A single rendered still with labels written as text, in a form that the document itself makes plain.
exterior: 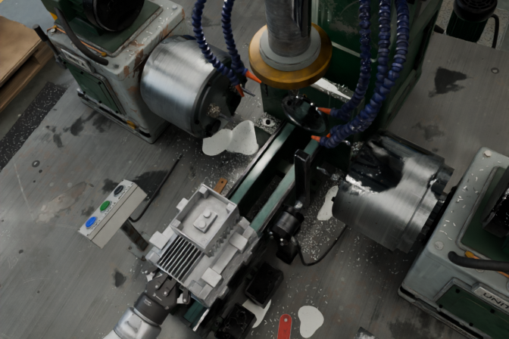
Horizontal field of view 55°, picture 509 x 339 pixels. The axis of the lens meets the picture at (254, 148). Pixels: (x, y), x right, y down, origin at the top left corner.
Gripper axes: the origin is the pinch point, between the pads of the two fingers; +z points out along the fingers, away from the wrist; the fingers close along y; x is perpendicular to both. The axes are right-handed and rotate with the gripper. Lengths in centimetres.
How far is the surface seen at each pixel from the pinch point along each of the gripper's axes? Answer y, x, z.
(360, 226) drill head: -29.0, 5.3, 22.6
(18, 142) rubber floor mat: 156, 105, -7
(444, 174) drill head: -39, -2, 41
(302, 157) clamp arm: -14.1, -14.7, 24.4
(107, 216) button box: 21.7, -2.3, -7.9
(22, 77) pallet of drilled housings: 189, 109, 24
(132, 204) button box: 20.0, 0.9, -2.3
